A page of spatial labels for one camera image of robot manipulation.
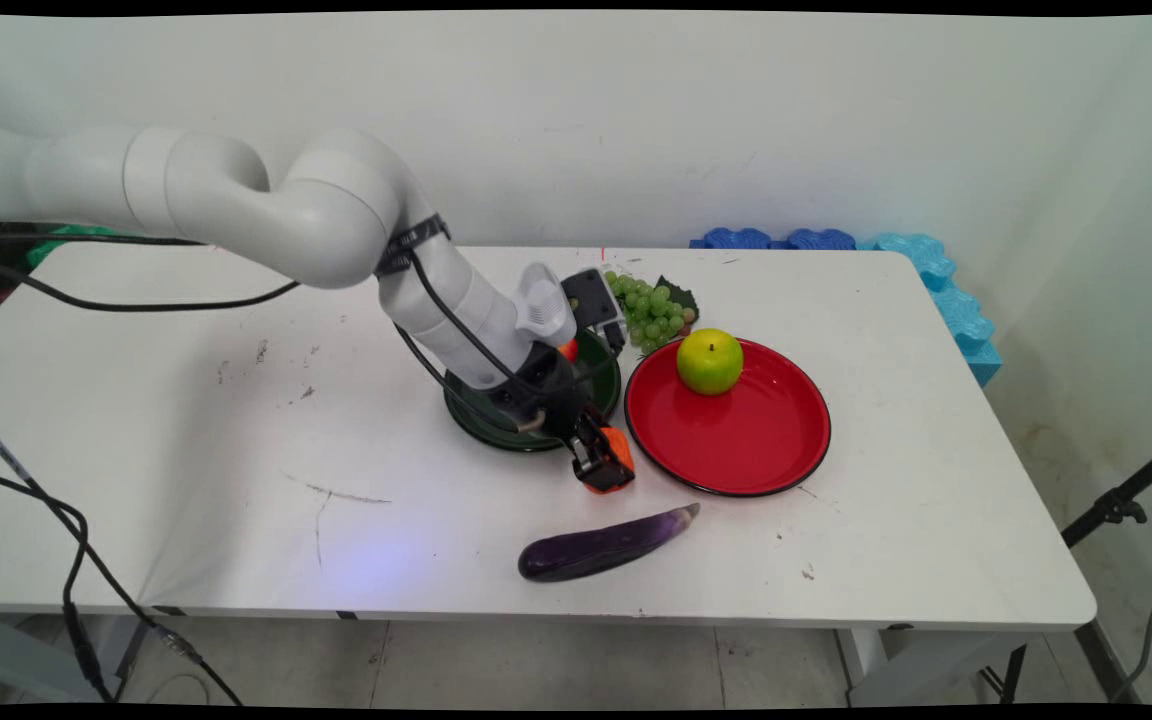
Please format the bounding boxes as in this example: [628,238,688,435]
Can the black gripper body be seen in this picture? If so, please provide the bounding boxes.
[489,340,599,443]

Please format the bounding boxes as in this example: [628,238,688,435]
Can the small orange toy fruit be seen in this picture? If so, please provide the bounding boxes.
[596,425,637,491]

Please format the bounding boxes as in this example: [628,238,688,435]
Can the purple toy eggplant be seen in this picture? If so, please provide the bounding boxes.
[518,503,702,584]

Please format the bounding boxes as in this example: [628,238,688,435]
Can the dark green round plate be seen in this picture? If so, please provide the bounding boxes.
[443,328,624,454]

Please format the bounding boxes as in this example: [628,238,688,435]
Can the red round plate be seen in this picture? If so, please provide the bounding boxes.
[624,337,832,499]

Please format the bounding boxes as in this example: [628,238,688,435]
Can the green toy grape bunch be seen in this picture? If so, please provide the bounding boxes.
[603,270,702,357]

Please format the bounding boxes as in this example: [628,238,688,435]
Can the yellow-green toy apple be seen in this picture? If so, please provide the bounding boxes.
[676,328,745,397]

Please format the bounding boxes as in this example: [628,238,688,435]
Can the white table leg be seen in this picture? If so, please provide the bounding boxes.
[834,626,1022,708]

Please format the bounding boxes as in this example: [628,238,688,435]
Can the blue foam mats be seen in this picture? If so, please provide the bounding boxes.
[856,232,1004,388]

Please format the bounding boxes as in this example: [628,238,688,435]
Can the green foam block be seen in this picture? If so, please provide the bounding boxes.
[24,224,119,269]

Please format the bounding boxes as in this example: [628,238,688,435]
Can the black tripod stand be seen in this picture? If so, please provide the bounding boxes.
[998,433,1152,705]

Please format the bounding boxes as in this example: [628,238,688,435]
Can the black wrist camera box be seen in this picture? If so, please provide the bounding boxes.
[561,268,628,353]

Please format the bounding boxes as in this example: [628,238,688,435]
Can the black strap on arm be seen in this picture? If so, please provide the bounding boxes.
[374,213,453,279]

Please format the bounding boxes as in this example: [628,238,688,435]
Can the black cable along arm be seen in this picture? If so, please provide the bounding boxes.
[0,232,542,433]

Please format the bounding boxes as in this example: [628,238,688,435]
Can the black cable under table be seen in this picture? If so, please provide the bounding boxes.
[0,430,245,706]

